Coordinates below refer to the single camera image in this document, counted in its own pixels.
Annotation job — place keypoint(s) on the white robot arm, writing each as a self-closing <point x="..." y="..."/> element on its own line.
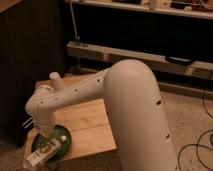
<point x="134" y="108"/>

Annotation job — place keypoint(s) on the black case handle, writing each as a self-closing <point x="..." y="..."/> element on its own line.
<point x="180" y="61"/>

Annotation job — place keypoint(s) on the black striped box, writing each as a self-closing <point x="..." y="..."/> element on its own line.
<point x="27" y="123"/>

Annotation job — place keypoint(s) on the white paper cup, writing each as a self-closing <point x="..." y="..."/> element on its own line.
<point x="56" y="81"/>

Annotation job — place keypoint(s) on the dark wooden cabinet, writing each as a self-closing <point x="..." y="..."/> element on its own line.
<point x="31" y="46"/>

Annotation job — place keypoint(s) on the wooden shelf board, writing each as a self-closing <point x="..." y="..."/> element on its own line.
<point x="146" y="8"/>

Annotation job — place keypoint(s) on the long wooden case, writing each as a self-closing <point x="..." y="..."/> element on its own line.
<point x="196" y="69"/>

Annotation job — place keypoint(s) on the metal pole stand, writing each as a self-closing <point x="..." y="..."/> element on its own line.
<point x="76" y="35"/>

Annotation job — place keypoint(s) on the green ceramic bowl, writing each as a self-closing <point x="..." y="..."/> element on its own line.
<point x="57" y="133"/>

